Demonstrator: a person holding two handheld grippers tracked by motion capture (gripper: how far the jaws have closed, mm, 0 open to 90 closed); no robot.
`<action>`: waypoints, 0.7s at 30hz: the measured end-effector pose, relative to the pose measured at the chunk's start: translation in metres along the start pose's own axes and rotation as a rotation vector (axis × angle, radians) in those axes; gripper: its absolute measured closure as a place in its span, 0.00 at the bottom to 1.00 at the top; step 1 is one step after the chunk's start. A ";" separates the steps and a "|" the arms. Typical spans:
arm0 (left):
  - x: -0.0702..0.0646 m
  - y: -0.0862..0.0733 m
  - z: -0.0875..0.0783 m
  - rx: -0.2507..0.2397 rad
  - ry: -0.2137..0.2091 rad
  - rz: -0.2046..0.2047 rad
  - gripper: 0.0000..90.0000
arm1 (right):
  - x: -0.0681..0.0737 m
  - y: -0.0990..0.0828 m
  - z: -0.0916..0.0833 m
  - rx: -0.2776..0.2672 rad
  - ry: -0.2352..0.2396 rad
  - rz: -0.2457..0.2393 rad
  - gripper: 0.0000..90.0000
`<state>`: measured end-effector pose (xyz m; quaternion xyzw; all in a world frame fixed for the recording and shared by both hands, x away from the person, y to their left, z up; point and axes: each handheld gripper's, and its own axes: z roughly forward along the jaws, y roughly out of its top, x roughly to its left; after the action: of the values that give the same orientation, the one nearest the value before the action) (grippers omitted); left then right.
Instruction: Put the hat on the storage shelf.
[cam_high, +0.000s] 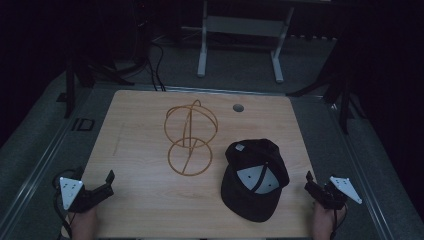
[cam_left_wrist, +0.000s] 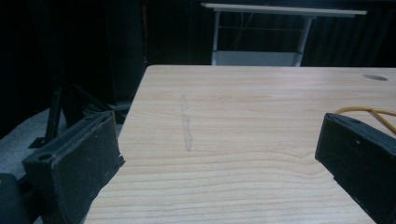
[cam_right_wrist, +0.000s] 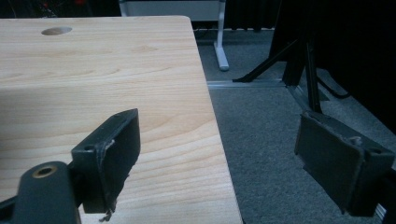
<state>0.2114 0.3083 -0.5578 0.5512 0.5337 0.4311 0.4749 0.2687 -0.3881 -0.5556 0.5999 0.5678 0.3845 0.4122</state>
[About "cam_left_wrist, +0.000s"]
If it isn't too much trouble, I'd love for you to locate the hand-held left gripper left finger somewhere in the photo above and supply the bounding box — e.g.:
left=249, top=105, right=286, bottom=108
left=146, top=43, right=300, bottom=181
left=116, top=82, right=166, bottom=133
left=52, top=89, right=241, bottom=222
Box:
left=21, top=110, right=126, bottom=224

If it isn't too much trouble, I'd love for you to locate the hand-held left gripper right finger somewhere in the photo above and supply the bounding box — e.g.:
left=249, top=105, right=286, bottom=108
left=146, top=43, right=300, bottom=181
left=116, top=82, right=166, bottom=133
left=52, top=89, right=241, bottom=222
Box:
left=314, top=112, right=396, bottom=224

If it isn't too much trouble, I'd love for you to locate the black metal stand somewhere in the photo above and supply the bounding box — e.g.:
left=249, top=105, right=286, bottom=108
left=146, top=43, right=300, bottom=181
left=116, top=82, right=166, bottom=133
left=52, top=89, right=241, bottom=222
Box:
left=28, top=82, right=132, bottom=149

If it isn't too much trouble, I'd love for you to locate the dark curtain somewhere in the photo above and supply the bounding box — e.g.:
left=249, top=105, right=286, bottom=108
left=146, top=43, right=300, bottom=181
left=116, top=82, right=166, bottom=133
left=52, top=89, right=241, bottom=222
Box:
left=146, top=0, right=396, bottom=68

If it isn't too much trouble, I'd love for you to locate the yellow cable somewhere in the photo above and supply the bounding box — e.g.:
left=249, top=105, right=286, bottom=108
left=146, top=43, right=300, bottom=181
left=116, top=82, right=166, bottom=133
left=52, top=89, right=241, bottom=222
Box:
left=335, top=105, right=396, bottom=135

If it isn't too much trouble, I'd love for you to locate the white metal-frame table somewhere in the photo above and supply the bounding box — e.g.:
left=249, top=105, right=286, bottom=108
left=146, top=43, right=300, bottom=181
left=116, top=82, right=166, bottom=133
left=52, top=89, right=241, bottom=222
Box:
left=200, top=2, right=368, bottom=67

